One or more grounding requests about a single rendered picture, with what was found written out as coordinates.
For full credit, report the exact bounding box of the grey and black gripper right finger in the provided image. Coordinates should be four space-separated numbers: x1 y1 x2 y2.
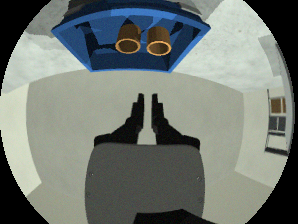
151 93 200 151

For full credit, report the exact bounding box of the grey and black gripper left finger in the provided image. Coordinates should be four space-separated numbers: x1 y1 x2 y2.
94 93 145 147

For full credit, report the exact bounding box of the bronze bushing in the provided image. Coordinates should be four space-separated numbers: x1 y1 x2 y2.
115 24 141 54
147 26 171 55

